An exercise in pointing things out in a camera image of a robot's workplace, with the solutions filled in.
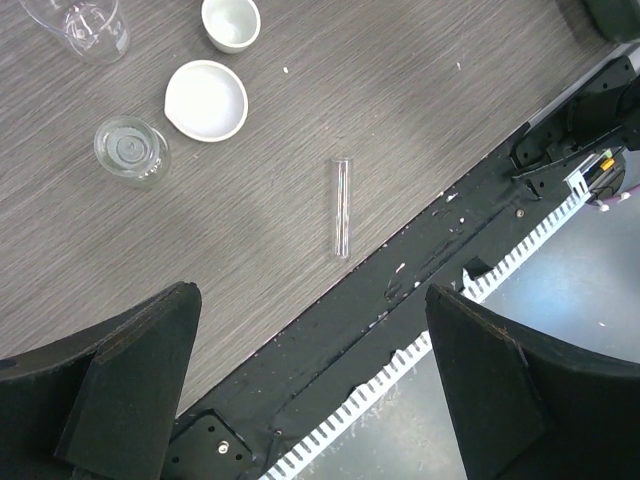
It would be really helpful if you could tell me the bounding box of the white slotted cable duct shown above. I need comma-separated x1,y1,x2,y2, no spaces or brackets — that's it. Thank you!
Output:
263,171,590,479

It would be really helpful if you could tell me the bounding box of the small white crucible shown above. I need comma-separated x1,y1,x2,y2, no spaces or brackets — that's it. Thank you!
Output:
201,0,262,54

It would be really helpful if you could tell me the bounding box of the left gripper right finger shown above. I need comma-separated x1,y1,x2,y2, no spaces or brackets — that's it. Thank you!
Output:
426,285,639,479

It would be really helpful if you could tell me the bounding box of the dark green tray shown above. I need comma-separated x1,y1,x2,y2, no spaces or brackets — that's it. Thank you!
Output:
583,0,639,44

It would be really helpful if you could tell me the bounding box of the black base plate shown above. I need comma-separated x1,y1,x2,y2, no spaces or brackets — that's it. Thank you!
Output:
162,47,639,479

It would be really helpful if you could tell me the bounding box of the white evaporating dish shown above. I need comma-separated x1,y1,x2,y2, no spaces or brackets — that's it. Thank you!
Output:
164,60,249,143

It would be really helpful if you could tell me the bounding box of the glass beaker with spout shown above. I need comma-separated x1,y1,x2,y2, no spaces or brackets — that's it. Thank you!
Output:
20,0,131,65

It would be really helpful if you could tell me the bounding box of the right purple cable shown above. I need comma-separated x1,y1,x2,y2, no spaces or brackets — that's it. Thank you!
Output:
597,182,640,211

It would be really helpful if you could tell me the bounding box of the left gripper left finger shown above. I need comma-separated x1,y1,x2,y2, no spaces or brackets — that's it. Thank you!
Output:
1,282,202,479

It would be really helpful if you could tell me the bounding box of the short glass test tube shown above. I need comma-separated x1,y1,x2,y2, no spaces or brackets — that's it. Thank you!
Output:
331,157,352,260

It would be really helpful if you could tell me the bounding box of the small glass bottle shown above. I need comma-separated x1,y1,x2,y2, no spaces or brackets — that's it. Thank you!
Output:
93,116,171,188

